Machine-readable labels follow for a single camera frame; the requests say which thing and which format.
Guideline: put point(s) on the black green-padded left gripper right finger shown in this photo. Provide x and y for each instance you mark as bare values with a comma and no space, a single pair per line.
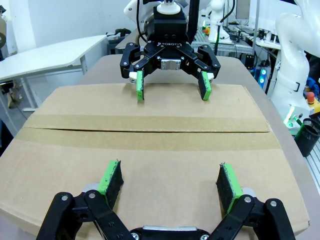
226,190

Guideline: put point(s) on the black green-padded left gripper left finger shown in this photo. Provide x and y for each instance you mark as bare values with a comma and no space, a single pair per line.
110,185

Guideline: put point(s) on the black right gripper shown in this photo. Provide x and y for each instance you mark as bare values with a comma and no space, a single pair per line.
170,30

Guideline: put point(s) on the large brown cardboard box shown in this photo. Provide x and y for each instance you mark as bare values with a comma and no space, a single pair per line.
162,150

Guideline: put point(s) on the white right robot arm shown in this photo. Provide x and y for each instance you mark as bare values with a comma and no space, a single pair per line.
130,11

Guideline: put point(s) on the white spare robot arm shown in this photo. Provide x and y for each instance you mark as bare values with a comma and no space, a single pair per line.
290,62

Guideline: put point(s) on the black bag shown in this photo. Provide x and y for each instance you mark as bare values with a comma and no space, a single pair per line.
118,33

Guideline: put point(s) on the small white robot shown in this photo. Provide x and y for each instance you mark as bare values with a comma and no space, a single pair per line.
216,22

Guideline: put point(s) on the black mesh pen cup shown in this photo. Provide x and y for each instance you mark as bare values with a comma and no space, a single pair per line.
307,137

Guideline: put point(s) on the computer monitor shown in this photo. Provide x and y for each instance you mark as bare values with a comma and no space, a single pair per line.
243,10

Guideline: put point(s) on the red emergency stop button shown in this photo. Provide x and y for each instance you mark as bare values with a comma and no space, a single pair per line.
310,97

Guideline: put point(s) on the white office desk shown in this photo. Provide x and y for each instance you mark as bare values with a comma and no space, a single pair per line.
50,55

